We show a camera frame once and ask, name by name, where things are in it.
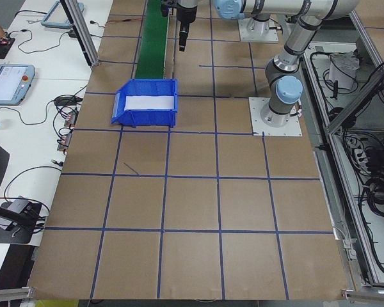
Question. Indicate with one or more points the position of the blue plastic storage bin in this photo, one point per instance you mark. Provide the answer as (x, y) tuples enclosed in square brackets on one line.
[(153, 116)]

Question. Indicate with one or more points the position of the black power adapter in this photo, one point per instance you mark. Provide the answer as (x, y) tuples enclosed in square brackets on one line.
[(65, 101), (72, 34)]

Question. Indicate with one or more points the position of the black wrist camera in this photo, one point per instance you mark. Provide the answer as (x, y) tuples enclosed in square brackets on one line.
[(164, 9)]

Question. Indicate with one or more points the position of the black stand rod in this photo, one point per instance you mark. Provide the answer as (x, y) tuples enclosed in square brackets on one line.
[(6, 213)]

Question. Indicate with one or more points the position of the light blue teach pendant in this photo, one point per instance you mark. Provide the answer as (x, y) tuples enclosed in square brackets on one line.
[(16, 86), (56, 14)]

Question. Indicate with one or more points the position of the white power strip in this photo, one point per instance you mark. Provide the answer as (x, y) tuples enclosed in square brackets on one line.
[(360, 156)]

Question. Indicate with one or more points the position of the green conveyor belt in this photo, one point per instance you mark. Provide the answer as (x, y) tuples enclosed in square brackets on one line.
[(152, 54)]

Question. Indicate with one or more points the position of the V-shaped metal bar frame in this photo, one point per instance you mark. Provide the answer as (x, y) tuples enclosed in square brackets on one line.
[(355, 107)]

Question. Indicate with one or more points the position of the small circuit board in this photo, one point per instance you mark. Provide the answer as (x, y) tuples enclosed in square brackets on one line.
[(64, 142), (71, 119)]

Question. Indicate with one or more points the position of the grey hub device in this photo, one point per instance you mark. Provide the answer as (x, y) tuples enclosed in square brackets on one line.
[(17, 205)]

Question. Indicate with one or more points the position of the white foam pad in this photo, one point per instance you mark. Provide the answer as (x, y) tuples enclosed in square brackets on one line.
[(148, 102)]

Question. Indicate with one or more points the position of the aluminium corner bar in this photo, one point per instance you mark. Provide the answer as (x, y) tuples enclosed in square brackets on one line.
[(9, 292), (368, 292)]

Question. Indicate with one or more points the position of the aluminium profile post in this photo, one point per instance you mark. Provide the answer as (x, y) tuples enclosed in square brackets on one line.
[(83, 38)]

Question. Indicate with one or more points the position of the white square base plate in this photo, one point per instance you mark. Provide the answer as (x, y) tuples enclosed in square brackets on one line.
[(291, 129), (256, 37)]

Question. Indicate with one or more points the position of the black power brick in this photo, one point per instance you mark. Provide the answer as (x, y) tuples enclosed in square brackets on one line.
[(376, 158)]

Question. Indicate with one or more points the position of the black desk mat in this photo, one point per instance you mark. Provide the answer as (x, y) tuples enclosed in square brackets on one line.
[(1, 52)]

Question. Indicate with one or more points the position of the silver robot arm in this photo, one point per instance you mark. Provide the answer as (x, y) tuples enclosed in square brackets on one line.
[(294, 44)]

